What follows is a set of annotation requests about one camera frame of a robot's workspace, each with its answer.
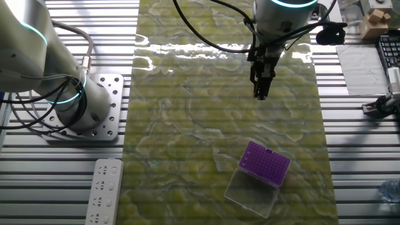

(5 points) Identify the black cable bundle at base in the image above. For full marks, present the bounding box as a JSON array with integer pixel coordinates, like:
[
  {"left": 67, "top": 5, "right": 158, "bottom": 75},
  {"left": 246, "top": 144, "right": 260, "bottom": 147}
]
[{"left": 0, "top": 76, "right": 89, "bottom": 138}]

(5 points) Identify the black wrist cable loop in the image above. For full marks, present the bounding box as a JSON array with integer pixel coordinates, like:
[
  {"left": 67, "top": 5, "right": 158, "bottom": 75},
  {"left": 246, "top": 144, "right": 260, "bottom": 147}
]
[{"left": 171, "top": 0, "right": 338, "bottom": 54}]

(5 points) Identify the clear glass cup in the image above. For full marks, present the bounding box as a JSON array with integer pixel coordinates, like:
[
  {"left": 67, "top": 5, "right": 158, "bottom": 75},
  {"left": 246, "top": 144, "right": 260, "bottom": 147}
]
[{"left": 342, "top": 2, "right": 365, "bottom": 36}]

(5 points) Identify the black clamp tool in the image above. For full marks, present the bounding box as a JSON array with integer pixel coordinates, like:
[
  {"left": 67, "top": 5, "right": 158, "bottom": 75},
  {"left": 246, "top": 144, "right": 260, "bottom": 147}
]
[{"left": 361, "top": 92, "right": 400, "bottom": 119}]

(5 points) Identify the green marble pattern mat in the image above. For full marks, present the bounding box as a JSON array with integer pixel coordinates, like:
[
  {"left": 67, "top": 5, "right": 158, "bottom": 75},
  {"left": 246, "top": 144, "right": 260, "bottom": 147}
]
[{"left": 115, "top": 0, "right": 340, "bottom": 225}]

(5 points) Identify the white power strip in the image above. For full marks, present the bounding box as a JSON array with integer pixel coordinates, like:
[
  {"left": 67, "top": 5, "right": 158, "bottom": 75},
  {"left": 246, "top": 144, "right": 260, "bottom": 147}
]
[{"left": 84, "top": 157, "right": 125, "bottom": 225}]

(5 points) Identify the grey cable with metal connector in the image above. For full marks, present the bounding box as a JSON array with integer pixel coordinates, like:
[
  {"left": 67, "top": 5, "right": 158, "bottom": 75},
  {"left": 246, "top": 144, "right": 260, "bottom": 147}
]
[{"left": 49, "top": 19, "right": 94, "bottom": 78}]

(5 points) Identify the grey box with knob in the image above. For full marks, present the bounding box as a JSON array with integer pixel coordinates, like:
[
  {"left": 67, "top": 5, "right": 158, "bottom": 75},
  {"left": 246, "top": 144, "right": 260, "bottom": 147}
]
[{"left": 361, "top": 0, "right": 394, "bottom": 13}]

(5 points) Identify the white ribbed device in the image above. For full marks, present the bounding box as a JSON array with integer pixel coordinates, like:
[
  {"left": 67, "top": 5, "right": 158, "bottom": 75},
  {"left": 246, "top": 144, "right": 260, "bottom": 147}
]
[{"left": 386, "top": 66, "right": 400, "bottom": 94}]

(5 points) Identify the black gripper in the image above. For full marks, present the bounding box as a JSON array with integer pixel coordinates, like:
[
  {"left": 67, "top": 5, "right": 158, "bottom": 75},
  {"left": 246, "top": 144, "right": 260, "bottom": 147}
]
[{"left": 246, "top": 42, "right": 282, "bottom": 101}]

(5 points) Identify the purple pipette tip box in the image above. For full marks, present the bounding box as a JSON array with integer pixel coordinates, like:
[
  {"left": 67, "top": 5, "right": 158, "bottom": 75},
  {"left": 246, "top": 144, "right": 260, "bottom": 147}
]
[{"left": 223, "top": 140, "right": 291, "bottom": 219}]

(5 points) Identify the black keyboard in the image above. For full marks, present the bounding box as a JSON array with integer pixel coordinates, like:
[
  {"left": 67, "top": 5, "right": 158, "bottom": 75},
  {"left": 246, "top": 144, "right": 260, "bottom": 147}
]
[{"left": 376, "top": 34, "right": 400, "bottom": 68}]

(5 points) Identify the white paper sheet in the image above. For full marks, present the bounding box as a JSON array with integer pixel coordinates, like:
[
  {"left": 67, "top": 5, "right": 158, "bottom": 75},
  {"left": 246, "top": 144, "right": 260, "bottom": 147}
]
[{"left": 336, "top": 43, "right": 390, "bottom": 96}]

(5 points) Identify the large wooden block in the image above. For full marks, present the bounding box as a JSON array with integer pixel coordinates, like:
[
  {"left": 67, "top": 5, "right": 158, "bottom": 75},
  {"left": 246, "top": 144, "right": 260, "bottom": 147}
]
[{"left": 357, "top": 18, "right": 389, "bottom": 40}]

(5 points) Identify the clear plastic water bottle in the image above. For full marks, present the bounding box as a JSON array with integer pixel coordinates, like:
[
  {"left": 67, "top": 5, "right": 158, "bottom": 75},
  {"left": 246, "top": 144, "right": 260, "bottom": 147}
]
[{"left": 379, "top": 178, "right": 400, "bottom": 203}]

